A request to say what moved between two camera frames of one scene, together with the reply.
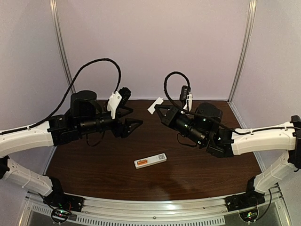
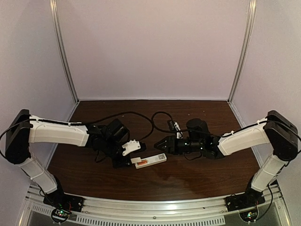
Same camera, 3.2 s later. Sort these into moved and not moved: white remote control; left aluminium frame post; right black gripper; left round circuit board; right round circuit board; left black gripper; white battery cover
Moved: white battery cover; left black gripper; right black gripper
Not moved: left round circuit board; left aluminium frame post; right round circuit board; white remote control
